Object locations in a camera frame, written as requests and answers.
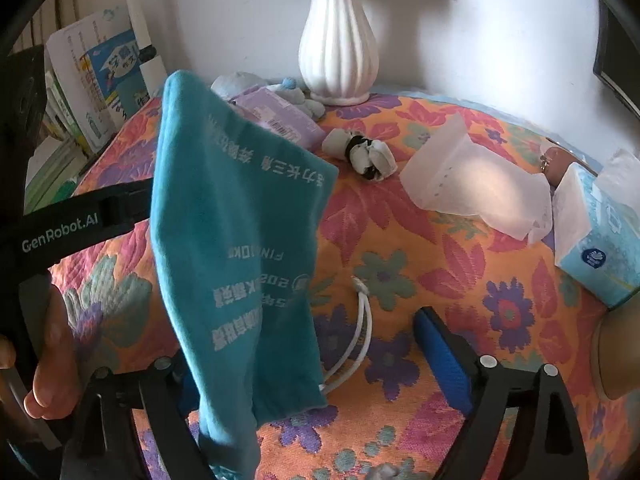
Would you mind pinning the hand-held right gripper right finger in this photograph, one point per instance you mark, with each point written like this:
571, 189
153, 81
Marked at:
442, 360

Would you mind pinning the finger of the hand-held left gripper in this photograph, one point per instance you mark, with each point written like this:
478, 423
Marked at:
127, 207

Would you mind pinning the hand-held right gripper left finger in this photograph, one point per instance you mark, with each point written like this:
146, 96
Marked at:
167, 377

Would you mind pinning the teal cloth bag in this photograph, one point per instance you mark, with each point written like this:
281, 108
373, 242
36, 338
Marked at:
225, 260

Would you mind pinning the light blue tissue pack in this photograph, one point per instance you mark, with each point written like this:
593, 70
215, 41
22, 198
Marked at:
595, 245

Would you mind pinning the person's left hand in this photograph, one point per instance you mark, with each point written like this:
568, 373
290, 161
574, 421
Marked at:
55, 360

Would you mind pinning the floral woven blanket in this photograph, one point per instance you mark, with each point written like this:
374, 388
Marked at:
435, 270

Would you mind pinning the small white-grey fluffy item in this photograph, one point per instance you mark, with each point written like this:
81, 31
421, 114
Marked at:
384, 472

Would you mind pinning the row of books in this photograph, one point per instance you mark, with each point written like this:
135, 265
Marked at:
110, 75

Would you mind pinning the white tall carton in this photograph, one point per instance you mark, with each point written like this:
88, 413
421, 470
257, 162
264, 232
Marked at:
152, 72

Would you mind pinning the grey-blue plush toy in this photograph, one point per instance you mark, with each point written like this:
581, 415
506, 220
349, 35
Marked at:
235, 84

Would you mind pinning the tan rounded object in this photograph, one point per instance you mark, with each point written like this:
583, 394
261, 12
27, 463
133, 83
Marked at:
617, 355

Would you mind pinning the translucent white plastic bag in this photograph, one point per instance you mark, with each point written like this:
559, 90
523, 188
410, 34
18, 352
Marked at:
475, 180

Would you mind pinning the small light blue plush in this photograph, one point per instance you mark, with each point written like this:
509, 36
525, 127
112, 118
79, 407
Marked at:
302, 100

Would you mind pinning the white and black fabric bundle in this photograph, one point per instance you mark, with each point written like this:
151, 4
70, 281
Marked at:
380, 160

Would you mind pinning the white ribbed ceramic vase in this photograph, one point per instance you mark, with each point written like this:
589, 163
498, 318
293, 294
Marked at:
337, 45

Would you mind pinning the dark picture frame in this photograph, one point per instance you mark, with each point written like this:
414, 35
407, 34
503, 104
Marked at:
617, 70

